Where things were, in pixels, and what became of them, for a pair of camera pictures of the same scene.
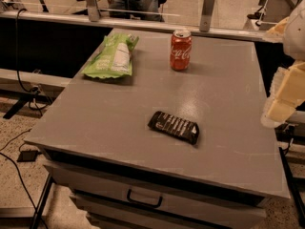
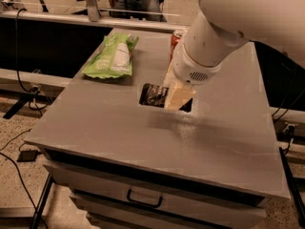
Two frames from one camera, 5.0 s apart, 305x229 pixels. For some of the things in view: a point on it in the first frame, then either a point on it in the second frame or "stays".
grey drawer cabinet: [136, 177] stays
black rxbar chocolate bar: [176, 127] → [155, 95]
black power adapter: [28, 156] stays
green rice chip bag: [113, 60] stays
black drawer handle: [137, 202] stays
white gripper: [295, 35] → [191, 68]
